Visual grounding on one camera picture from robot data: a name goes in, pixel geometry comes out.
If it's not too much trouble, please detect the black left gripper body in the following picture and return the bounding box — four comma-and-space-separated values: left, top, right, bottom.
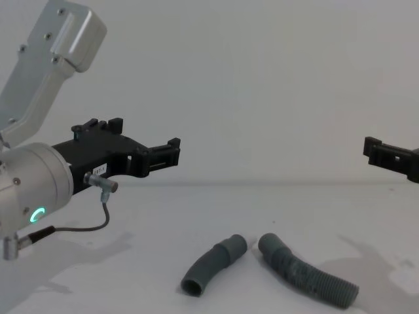
52, 118, 151, 198

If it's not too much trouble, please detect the plain pale wall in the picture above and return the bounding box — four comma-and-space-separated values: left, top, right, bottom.
0, 0, 419, 189

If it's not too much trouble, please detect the corrugated grey hose piece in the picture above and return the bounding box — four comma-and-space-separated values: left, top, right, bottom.
257, 232, 361, 309

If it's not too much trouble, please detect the smooth grey hose bend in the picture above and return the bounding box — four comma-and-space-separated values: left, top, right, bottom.
180, 233, 248, 298

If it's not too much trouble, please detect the thin dark gripper cable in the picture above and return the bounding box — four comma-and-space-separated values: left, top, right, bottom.
2, 171, 119, 261

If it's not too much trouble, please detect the white table cloth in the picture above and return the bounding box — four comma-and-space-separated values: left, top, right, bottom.
0, 179, 419, 314

